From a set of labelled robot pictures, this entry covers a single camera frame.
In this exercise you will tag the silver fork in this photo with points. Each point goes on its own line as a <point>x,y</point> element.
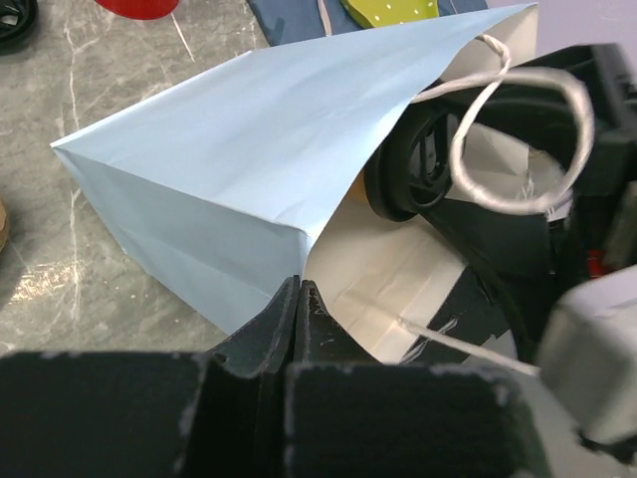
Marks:
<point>324,16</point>

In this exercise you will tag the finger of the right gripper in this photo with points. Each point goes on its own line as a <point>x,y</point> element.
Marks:
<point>511,252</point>

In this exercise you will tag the black cup lid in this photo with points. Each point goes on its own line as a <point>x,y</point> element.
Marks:
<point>409,171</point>
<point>18,21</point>

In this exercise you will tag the yellow dotted plate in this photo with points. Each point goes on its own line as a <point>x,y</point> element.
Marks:
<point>380,13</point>

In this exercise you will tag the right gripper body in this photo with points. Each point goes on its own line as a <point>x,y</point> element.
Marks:
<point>543,120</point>

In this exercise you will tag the red straw holder cup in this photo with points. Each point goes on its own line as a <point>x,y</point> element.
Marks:
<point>140,9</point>

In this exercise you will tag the cardboard cup carrier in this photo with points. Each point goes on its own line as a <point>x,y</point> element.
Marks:
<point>4,225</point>

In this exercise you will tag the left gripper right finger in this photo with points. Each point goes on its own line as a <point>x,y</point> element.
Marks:
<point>368,419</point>

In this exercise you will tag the blue letter-print cloth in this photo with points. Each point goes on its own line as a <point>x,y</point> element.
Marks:
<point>289,21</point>

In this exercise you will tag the light blue paper bag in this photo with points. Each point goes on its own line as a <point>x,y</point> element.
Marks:
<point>226,184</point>

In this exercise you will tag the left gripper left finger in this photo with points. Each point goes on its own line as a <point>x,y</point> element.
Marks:
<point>124,414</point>

